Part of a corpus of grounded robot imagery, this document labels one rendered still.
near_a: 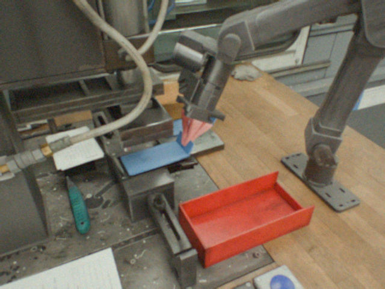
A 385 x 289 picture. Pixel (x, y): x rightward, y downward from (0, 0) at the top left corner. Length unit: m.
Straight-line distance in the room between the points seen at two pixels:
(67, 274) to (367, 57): 0.67
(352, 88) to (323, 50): 1.03
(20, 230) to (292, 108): 0.85
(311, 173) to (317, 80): 1.02
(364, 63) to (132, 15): 0.42
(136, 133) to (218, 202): 0.26
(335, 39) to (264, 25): 1.12
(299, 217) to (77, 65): 0.50
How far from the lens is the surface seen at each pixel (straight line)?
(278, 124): 1.06
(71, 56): 0.55
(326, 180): 0.85
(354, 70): 0.72
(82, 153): 0.87
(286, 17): 0.67
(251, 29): 0.67
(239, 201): 0.78
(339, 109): 0.75
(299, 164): 0.91
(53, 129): 0.96
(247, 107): 1.13
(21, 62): 0.55
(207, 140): 0.93
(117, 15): 0.58
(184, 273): 0.61
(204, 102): 0.71
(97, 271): 0.69
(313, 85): 1.79
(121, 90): 0.62
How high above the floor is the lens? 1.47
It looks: 38 degrees down
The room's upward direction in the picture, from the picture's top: straight up
